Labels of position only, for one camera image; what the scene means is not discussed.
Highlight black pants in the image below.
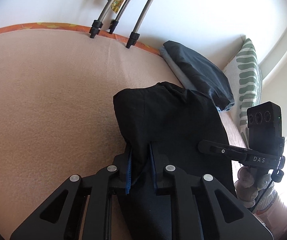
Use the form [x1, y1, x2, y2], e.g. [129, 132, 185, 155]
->
[113, 82, 235, 239]

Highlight right forearm pink sleeve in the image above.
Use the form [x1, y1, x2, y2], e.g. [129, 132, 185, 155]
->
[255, 195, 287, 239]

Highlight gloved right hand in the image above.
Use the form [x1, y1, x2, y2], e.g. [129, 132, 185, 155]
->
[234, 166, 278, 211]

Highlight blue folded jeans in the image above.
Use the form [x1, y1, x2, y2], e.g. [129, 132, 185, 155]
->
[158, 47, 235, 112]

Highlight dark grey folded garment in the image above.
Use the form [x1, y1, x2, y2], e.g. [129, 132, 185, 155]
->
[162, 39, 235, 111]

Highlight green patterned white pillow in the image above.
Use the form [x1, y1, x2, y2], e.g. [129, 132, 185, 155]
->
[223, 38, 262, 135]

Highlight peach fleece bed blanket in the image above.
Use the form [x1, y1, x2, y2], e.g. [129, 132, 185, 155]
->
[0, 28, 249, 240]

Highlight folded metal drying rack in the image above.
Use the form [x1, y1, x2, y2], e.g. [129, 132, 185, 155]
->
[89, 0, 154, 49]

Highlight orange floral bed sheet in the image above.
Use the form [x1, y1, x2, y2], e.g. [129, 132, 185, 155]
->
[0, 22, 161, 56]

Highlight black tracking camera box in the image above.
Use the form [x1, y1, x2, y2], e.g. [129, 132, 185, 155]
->
[247, 101, 284, 156]

